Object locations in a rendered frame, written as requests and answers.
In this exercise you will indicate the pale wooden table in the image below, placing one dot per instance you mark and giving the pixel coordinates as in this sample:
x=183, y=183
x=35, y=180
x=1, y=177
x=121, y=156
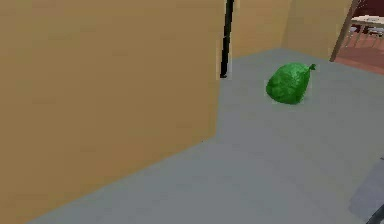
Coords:
x=366, y=21

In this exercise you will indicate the brown wooden door frame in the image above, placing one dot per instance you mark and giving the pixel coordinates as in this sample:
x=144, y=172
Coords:
x=343, y=31

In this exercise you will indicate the green tied rubbish bag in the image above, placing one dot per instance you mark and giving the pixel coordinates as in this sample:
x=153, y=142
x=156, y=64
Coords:
x=288, y=85

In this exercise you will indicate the black tall narrow post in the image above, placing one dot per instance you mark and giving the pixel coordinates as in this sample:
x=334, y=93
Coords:
x=226, y=40

